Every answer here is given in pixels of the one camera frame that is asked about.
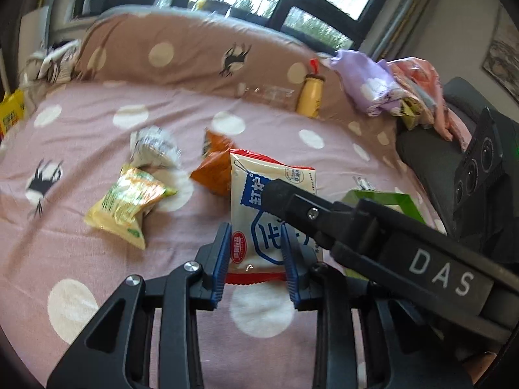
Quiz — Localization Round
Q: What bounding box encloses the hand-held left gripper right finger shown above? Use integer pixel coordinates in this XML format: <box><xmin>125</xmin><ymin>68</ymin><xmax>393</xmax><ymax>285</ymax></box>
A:
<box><xmin>281</xmin><ymin>224</ymin><xmax>475</xmax><ymax>389</ymax></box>

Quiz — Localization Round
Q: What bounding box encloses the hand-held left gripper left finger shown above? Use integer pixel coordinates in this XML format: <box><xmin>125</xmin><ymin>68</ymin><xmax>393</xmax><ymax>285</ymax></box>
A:
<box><xmin>46</xmin><ymin>223</ymin><xmax>233</xmax><ymax>389</ymax></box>

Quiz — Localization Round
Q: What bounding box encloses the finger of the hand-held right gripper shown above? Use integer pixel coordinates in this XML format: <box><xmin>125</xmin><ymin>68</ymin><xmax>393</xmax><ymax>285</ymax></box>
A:
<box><xmin>261</xmin><ymin>178</ymin><xmax>366</xmax><ymax>268</ymax></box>

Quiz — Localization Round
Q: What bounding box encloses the white blue red snack packet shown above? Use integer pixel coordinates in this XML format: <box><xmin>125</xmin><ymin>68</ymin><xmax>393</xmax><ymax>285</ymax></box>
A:
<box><xmin>229</xmin><ymin>149</ymin><xmax>325</xmax><ymax>286</ymax></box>

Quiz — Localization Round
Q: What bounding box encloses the green cardboard box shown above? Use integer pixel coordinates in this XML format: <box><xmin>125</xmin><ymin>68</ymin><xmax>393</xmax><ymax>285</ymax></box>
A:
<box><xmin>341</xmin><ymin>190</ymin><xmax>426</xmax><ymax>225</ymax></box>

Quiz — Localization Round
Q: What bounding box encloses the small white wrapper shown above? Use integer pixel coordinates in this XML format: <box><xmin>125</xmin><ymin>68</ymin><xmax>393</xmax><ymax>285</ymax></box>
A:
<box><xmin>352</xmin><ymin>175</ymin><xmax>376</xmax><ymax>192</ymax></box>

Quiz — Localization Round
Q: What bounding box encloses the orange snack packet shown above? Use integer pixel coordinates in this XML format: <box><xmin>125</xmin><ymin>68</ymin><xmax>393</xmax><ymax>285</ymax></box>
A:
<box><xmin>190</xmin><ymin>127</ymin><xmax>240</xmax><ymax>197</ymax></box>

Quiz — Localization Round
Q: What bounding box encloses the yellow bottle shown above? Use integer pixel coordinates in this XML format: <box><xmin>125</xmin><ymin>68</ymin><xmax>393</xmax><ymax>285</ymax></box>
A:
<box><xmin>295</xmin><ymin>59</ymin><xmax>327</xmax><ymax>119</ymax></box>

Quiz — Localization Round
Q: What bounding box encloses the yellow green snack packet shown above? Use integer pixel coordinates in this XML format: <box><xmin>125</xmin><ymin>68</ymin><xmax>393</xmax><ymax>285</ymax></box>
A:
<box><xmin>84</xmin><ymin>164</ymin><xmax>178</xmax><ymax>251</ymax></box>

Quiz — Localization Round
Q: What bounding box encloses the grey sofa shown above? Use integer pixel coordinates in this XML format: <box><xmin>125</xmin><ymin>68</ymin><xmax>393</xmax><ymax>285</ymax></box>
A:
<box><xmin>395</xmin><ymin>77</ymin><xmax>519</xmax><ymax>236</ymax></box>

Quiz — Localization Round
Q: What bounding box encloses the silver white snack packet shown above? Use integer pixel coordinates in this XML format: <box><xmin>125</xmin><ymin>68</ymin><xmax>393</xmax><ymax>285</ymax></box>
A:
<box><xmin>130</xmin><ymin>126</ymin><xmax>183</xmax><ymax>169</ymax></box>

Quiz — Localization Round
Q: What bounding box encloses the purple printed cloth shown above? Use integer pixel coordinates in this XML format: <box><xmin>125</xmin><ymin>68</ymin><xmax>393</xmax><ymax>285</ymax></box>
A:
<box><xmin>328</xmin><ymin>50</ymin><xmax>414</xmax><ymax>117</ymax></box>

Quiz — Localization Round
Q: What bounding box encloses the pink polka-dot blanket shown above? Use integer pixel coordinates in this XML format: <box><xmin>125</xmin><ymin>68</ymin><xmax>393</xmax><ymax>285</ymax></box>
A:
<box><xmin>0</xmin><ymin>79</ymin><xmax>447</xmax><ymax>389</ymax></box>

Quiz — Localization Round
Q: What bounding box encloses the yellow bag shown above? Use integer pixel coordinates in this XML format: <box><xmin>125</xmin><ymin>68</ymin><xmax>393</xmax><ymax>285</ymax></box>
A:
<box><xmin>0</xmin><ymin>89</ymin><xmax>27</xmax><ymax>136</ymax></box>

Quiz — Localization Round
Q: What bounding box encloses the striped white cloth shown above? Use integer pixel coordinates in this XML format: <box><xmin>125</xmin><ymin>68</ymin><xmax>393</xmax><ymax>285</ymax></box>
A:
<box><xmin>24</xmin><ymin>38</ymin><xmax>82</xmax><ymax>86</ymax></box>

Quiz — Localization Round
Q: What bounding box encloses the framed wall picture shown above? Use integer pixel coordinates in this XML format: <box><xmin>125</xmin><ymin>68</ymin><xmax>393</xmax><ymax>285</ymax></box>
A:
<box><xmin>482</xmin><ymin>16</ymin><xmax>519</xmax><ymax>102</ymax></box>

